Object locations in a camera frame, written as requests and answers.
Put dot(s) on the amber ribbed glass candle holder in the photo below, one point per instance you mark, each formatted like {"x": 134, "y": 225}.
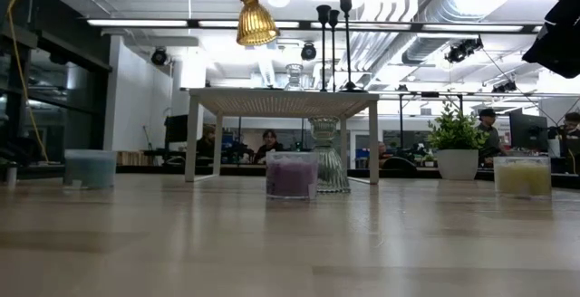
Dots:
{"x": 256, "y": 25}

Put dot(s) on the stack of wooden boards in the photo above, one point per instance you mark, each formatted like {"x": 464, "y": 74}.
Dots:
{"x": 136, "y": 158}

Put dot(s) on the short black candlestick holder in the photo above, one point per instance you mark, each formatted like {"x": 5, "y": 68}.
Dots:
{"x": 323, "y": 48}

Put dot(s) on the person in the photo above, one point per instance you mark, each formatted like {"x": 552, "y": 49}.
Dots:
{"x": 572, "y": 129}
{"x": 206, "y": 142}
{"x": 489, "y": 131}
{"x": 269, "y": 145}
{"x": 383, "y": 150}

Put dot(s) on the clear glass candle holder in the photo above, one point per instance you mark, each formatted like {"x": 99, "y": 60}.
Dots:
{"x": 294, "y": 82}

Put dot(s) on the smoky grey glass candle holder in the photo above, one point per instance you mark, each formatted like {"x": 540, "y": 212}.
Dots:
{"x": 331, "y": 170}

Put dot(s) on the silver ventilation duct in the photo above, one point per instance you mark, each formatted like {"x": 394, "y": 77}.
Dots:
{"x": 421, "y": 49}

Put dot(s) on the blue candle jar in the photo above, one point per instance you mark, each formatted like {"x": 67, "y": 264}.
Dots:
{"x": 90, "y": 170}

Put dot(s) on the black ceiling spotlight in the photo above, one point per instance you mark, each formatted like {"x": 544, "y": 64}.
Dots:
{"x": 308, "y": 51}
{"x": 158, "y": 56}
{"x": 464, "y": 49}
{"x": 505, "y": 86}

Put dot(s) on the small potted plant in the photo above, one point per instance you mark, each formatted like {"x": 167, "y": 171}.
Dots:
{"x": 429, "y": 160}

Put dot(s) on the green plant in white pot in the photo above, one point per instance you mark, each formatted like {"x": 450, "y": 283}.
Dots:
{"x": 457, "y": 163}

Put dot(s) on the black computer monitor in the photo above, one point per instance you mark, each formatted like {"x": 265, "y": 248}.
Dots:
{"x": 176, "y": 128}
{"x": 528, "y": 129}

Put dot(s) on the medium black candlestick holder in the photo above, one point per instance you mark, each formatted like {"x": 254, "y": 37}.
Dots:
{"x": 347, "y": 43}

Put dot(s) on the tall black candlestick holder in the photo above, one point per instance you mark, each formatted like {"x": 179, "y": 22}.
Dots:
{"x": 334, "y": 52}

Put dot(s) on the white perforated shelf riser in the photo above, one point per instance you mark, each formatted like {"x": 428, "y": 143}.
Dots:
{"x": 281, "y": 102}

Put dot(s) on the purple candle jar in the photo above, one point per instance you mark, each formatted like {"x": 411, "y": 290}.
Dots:
{"x": 292, "y": 177}

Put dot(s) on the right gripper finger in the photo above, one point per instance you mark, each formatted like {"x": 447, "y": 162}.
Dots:
{"x": 559, "y": 52}

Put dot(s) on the small white cup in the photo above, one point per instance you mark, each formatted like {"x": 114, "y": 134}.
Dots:
{"x": 12, "y": 175}

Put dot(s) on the long ceiling light bar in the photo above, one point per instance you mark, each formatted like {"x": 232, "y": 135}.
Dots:
{"x": 145, "y": 23}

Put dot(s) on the yellow candle jar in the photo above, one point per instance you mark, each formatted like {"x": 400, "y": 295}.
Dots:
{"x": 522, "y": 177}

